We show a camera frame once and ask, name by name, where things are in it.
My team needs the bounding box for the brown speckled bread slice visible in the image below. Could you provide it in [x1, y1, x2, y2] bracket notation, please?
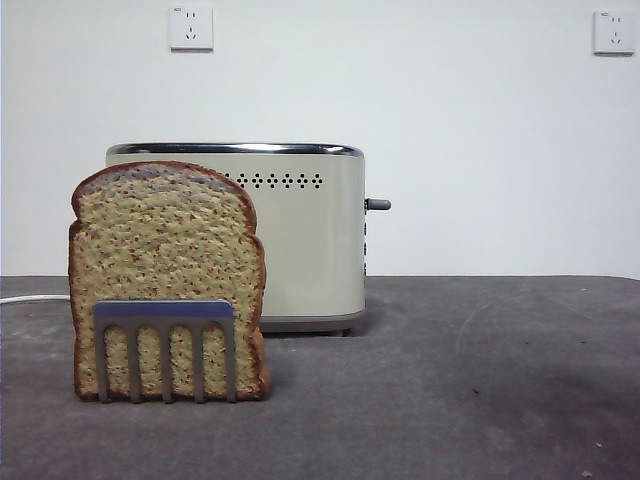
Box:
[68, 160, 271, 403]

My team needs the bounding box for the beige steel toaster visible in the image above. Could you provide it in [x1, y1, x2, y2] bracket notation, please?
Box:
[104, 142, 368, 337]

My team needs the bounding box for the steel toast rack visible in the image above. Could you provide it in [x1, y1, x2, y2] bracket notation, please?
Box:
[92, 299, 237, 405]

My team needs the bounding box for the white wall socket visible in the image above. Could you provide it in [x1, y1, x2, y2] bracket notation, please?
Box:
[592, 9, 637, 57]
[168, 5, 215, 53]

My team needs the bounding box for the white power cable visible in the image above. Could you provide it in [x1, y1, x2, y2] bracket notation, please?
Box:
[0, 293, 72, 305]

